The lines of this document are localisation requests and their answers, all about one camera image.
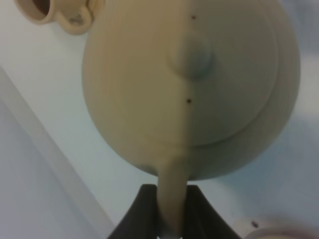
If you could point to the beige near saucer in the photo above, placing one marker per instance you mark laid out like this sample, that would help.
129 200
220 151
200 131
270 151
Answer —
247 225

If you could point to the beige teacup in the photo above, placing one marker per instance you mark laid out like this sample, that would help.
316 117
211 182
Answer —
282 233
72 15

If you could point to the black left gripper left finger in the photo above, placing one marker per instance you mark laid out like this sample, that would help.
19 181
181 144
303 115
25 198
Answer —
142 220

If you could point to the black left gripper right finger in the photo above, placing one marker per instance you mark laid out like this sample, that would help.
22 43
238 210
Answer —
201 221

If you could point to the beige near teacup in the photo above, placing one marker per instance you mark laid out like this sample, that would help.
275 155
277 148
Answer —
282 233

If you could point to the beige teapot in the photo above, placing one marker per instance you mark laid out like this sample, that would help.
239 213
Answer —
190 89

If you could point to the beige far teacup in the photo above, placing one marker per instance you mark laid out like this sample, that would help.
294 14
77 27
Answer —
72 15

